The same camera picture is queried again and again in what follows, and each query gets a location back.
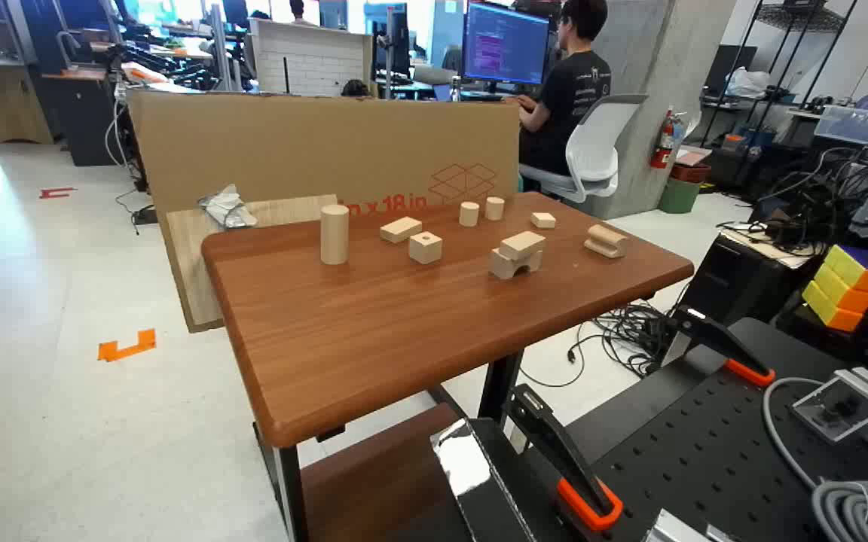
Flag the wooden cube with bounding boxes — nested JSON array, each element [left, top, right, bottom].
[[406, 228, 446, 267]]

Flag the crumpled white cloth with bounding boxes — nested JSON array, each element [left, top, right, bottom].
[[199, 181, 258, 232]]

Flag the silver metal box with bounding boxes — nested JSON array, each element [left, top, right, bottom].
[[790, 365, 868, 475]]

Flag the black table leg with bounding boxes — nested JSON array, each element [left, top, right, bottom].
[[250, 420, 314, 542]]

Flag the grey cable bundle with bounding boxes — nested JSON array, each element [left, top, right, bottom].
[[806, 479, 868, 542]]

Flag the computer monitor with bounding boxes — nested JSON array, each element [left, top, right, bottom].
[[458, 0, 554, 94]]

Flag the white panel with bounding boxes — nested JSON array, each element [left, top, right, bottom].
[[250, 18, 376, 98]]

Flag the large cardboard box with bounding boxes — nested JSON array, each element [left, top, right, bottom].
[[127, 90, 524, 221]]

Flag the black perforated breadboard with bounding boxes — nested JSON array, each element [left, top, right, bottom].
[[564, 315, 868, 542]]

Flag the black orange clamp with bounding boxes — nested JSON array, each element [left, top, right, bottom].
[[502, 383, 627, 536], [668, 305, 781, 391]]

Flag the plywood board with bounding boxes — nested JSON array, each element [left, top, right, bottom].
[[162, 193, 339, 335]]

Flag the green bin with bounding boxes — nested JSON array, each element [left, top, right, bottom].
[[656, 179, 701, 218]]

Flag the yellow orange cube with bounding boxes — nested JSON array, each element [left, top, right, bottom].
[[798, 244, 868, 335]]

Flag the flat wooden plate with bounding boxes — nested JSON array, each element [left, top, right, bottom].
[[584, 222, 629, 252], [581, 238, 623, 263]]

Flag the wooden plate on arch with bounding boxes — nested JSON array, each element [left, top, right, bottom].
[[498, 228, 548, 265]]

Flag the person in black shirt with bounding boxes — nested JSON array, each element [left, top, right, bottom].
[[513, 0, 613, 179]]

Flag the red fire extinguisher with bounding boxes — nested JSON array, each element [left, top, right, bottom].
[[648, 109, 682, 171]]

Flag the white cable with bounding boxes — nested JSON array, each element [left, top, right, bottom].
[[760, 374, 821, 492]]

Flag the tall wooden cylinder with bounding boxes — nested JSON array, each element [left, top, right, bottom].
[[316, 202, 352, 267]]

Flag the wooden arch block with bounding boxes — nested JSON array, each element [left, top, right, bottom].
[[485, 247, 546, 283]]

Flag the light wooden cabinet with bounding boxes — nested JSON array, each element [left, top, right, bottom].
[[0, 56, 54, 149]]

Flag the black floor cables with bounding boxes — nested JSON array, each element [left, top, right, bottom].
[[522, 302, 682, 391]]

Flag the white office chair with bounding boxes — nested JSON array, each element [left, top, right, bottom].
[[517, 97, 650, 207]]

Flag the black cabinet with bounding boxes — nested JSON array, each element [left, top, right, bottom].
[[682, 232, 806, 327]]

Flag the flat wooden block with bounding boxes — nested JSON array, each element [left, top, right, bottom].
[[376, 213, 423, 247]]

